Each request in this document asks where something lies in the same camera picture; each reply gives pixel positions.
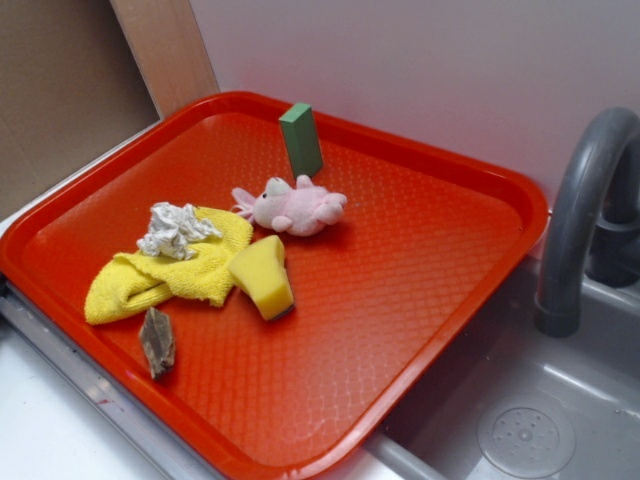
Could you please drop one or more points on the crumpled white paper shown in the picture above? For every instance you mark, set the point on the crumpled white paper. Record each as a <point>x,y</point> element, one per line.
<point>173,230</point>

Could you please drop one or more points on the pink plush toy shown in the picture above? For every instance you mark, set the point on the pink plush toy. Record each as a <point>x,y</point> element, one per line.
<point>303,210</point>

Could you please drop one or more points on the yellow sponge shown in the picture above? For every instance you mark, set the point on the yellow sponge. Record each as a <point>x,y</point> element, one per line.
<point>259,271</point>

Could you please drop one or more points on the red plastic tray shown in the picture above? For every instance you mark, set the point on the red plastic tray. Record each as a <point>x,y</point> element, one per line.
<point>427,237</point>

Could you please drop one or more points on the green rectangular block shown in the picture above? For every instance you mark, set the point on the green rectangular block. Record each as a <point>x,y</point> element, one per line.
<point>301,140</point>

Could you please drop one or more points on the brown wood piece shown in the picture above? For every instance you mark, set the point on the brown wood piece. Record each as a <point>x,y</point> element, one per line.
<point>157,339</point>

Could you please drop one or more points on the yellow microfiber cloth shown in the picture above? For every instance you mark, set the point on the yellow microfiber cloth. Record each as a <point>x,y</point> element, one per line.
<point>132,283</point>

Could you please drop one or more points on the grey plastic sink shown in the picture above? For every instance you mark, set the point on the grey plastic sink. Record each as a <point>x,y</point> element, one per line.
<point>504,401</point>

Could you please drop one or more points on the light wooden board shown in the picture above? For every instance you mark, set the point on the light wooden board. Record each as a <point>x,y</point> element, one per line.
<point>169,50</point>

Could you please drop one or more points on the grey plastic faucet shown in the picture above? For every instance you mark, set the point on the grey plastic faucet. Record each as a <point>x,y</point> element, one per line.
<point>594,228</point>

